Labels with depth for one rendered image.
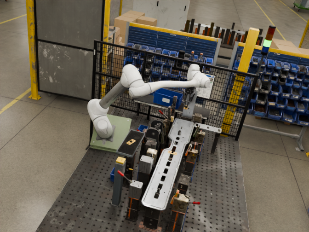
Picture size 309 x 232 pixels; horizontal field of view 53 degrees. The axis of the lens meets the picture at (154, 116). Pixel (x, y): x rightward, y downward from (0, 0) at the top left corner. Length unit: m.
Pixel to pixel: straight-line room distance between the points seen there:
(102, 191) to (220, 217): 1.04
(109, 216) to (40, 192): 1.41
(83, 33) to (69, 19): 0.29
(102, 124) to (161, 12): 6.84
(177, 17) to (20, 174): 6.78
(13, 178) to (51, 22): 2.41
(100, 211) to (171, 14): 7.56
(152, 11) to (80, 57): 4.81
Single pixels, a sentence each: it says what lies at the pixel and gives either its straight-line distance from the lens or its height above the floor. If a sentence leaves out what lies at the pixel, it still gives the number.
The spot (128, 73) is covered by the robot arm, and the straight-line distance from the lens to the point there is 2.77.
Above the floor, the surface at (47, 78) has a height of 0.43.
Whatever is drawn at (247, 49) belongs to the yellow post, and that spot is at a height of 1.80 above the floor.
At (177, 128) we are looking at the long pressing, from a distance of 3.24.
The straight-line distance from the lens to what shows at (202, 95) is 3.65.
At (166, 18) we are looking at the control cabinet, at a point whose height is 0.72.
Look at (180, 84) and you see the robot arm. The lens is 2.80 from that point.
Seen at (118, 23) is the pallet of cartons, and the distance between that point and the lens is 7.21.
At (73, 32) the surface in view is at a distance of 5.06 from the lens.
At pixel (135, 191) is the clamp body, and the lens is 2.39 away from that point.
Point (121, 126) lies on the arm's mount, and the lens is 3.29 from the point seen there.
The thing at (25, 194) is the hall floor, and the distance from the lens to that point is 3.86.
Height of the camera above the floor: 2.65
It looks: 29 degrees down
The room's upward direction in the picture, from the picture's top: 9 degrees clockwise
